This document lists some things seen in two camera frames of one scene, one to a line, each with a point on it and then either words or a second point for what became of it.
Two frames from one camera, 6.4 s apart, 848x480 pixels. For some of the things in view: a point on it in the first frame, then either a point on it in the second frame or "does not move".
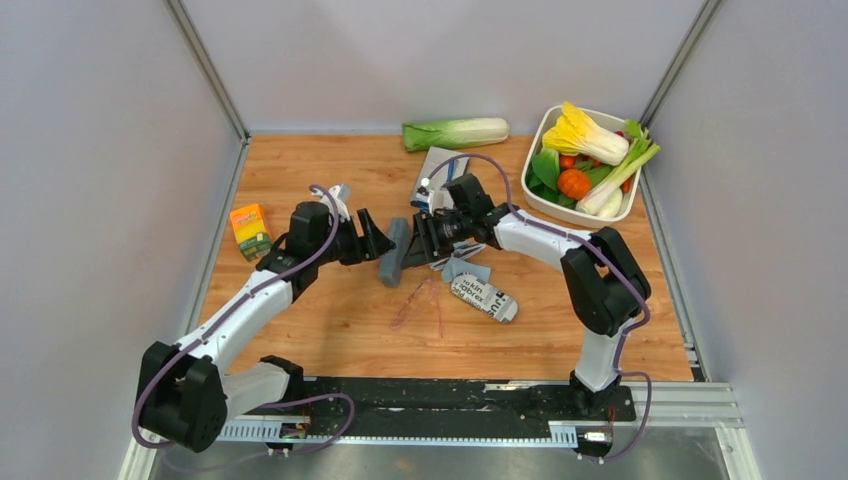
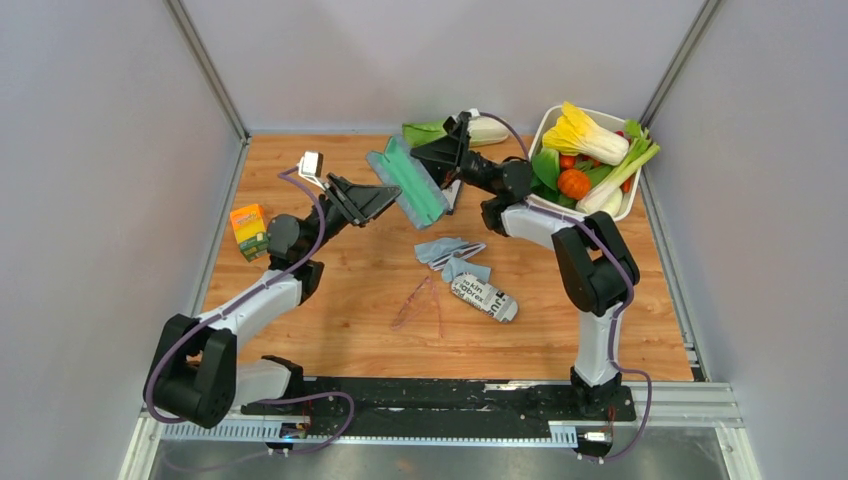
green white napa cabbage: (453, 133) does not move
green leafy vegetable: (543, 175) does not move
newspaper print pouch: (484, 297) does not move
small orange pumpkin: (574, 184) does not move
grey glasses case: (391, 263) -> (418, 195)
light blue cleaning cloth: (455, 266) does not move
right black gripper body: (444, 232) -> (458, 150)
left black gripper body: (348, 248) -> (344, 202)
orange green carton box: (252, 231) does not move
